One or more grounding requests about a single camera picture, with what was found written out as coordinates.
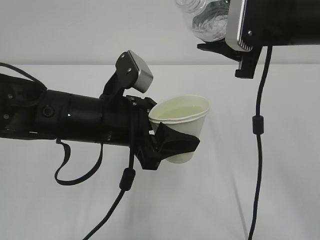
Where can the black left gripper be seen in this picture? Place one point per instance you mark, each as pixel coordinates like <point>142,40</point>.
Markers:
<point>176,140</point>

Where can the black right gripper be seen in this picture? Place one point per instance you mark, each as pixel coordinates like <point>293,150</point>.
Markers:
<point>247,60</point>

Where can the Yibao mineral water bottle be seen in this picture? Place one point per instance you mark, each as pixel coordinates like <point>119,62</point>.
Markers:
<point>206,19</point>

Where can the white paper cup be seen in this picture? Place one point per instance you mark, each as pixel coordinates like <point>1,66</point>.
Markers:
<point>185,114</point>

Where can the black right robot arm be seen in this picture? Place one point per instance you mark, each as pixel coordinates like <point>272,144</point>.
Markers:
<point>288,23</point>

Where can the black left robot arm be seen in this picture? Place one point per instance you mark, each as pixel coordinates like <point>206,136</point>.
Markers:
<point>30,111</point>

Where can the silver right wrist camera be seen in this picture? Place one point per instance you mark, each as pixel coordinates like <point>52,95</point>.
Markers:
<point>242,23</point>

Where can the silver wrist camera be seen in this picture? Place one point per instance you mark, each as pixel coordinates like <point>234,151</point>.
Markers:
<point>131,71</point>
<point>242,23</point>

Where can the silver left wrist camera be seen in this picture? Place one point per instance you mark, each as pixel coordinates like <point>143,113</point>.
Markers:
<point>131,71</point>

